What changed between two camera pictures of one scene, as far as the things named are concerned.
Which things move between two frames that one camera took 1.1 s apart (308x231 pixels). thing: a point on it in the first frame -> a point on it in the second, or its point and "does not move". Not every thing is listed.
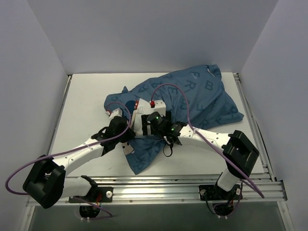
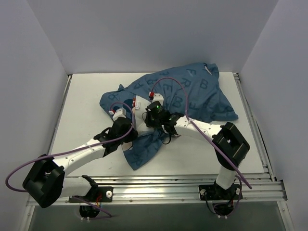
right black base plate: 213,192 does not move
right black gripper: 146,128 -> 154,115
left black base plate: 100,194 does not move
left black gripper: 109,112 does not move
